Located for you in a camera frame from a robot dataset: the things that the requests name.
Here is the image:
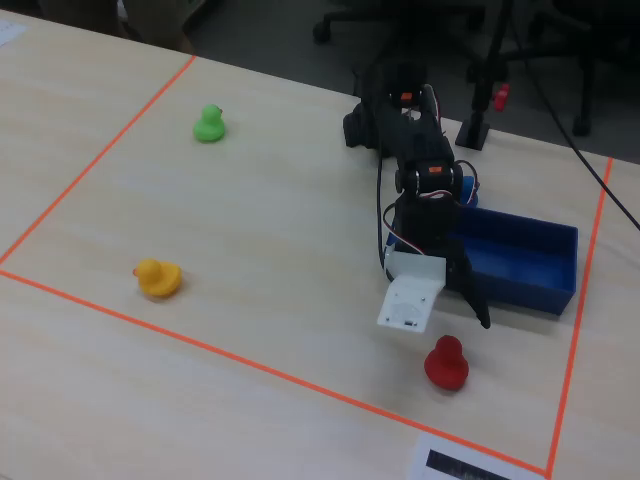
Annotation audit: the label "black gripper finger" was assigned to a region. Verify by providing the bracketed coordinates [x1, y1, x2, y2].
[446, 241, 493, 331]

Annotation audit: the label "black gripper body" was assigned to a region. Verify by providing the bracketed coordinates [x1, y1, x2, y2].
[392, 192, 464, 261]

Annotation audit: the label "red rubber duck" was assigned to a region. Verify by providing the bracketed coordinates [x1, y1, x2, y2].
[423, 334, 470, 393]

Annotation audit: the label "blue plastic box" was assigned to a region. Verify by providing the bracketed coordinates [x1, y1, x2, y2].
[383, 204, 580, 317]

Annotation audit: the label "blue rubber duck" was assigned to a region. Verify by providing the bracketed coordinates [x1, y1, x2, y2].
[457, 174, 482, 209]

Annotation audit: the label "green rubber duck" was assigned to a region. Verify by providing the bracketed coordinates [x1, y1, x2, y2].
[192, 103, 227, 145]

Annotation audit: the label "yellow rubber duck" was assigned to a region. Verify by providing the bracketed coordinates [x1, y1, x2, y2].
[132, 258, 183, 299]

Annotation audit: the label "orange tape strip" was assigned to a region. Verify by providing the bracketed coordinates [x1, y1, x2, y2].
[545, 157, 614, 479]
[0, 54, 197, 266]
[0, 268, 550, 476]

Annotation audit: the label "white paper with black bar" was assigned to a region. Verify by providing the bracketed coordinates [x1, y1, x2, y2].
[407, 432, 547, 480]

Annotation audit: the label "black office chair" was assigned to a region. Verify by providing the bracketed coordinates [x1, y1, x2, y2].
[524, 0, 640, 137]

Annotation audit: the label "white red servo wires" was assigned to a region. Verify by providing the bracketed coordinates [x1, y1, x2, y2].
[381, 97, 482, 274]

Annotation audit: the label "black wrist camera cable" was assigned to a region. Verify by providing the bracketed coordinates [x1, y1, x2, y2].
[373, 144, 396, 281]

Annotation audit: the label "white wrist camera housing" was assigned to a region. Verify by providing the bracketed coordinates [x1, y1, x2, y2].
[377, 249, 448, 332]

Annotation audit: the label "black camera stand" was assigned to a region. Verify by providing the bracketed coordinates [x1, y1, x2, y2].
[454, 0, 516, 150]

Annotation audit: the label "long black table cable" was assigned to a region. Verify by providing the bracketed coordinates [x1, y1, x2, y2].
[514, 29, 640, 226]

